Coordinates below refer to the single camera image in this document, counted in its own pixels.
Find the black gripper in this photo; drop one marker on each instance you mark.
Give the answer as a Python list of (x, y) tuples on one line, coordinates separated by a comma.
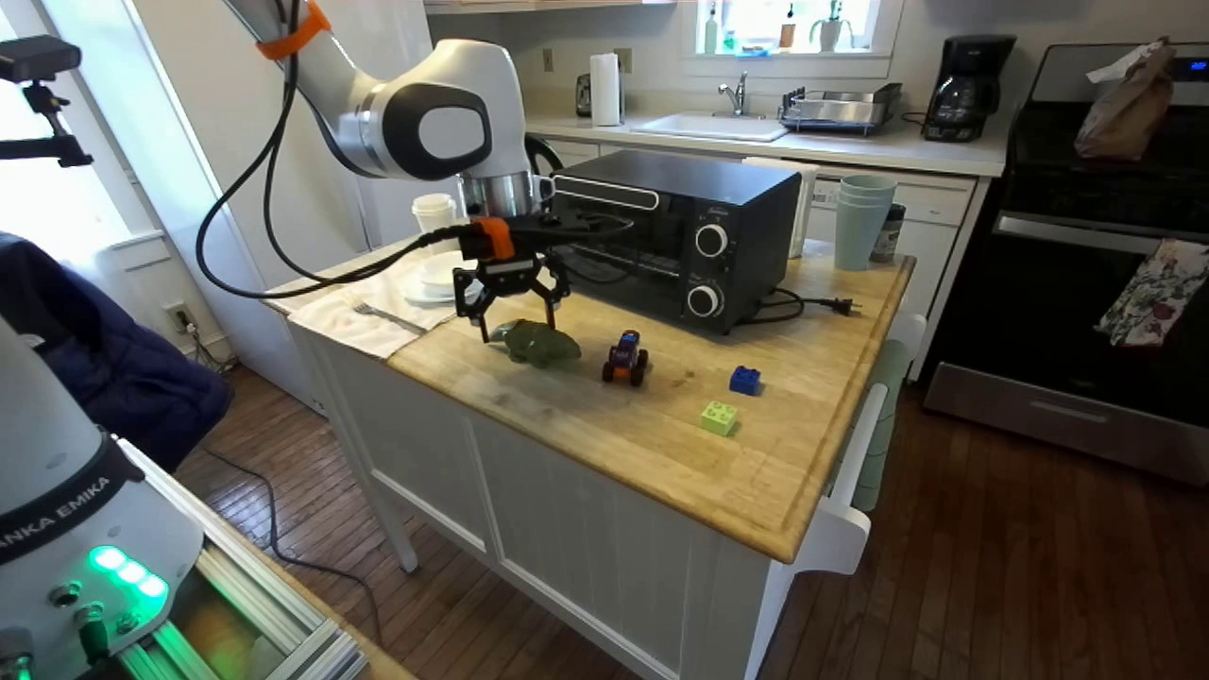
[(508, 258)]

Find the green dinosaur toy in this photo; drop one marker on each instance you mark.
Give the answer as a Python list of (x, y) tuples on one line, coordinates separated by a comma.
[(534, 346)]

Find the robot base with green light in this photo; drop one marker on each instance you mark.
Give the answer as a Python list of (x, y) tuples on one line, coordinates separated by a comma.
[(90, 549)]

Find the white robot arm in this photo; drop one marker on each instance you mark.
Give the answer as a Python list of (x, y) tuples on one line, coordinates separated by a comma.
[(450, 114)]

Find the red and blue toy car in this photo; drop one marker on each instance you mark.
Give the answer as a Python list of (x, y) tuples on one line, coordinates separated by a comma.
[(626, 361)]

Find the green toy block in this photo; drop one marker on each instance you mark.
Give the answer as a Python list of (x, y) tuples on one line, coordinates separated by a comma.
[(718, 415)]

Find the blue toy block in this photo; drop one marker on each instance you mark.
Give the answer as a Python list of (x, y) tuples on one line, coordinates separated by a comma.
[(745, 377)]

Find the stained white cloth placemat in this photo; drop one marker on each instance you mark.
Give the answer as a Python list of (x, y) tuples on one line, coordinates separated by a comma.
[(333, 320)]

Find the silver fork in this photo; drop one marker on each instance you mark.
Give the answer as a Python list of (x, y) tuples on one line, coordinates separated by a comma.
[(388, 314)]

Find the black toaster oven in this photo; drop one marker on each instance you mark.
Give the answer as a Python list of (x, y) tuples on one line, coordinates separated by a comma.
[(707, 234)]

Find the kitchen sink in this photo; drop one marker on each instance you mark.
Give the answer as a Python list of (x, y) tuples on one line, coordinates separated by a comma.
[(745, 131)]

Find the paper towel roll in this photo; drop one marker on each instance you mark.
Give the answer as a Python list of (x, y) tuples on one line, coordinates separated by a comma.
[(606, 88)]

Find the white kitchen island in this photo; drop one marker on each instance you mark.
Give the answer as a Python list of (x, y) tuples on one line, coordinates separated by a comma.
[(609, 503)]

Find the silver faucet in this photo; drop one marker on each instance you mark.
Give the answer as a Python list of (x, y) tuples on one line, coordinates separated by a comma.
[(736, 95)]

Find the white paper cup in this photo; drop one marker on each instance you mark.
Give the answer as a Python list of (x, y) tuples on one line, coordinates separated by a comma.
[(862, 221)]

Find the dark blue jacket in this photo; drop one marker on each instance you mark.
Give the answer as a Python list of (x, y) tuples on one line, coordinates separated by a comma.
[(124, 376)]

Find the grey dish rack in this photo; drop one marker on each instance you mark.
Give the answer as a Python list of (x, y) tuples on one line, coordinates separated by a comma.
[(841, 112)]

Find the black coffee maker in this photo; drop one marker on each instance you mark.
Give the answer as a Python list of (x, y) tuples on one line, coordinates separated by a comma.
[(970, 88)]

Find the black stove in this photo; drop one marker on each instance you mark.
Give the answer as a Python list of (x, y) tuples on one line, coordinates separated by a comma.
[(1051, 252)]

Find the floral dish towel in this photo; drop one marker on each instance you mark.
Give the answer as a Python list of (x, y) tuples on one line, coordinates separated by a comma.
[(1158, 292)]

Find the brown paper bag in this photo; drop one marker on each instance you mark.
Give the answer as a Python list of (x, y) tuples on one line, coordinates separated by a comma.
[(1130, 98)]

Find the black camera on stand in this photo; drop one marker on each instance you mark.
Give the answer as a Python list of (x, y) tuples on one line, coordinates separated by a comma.
[(33, 65)]

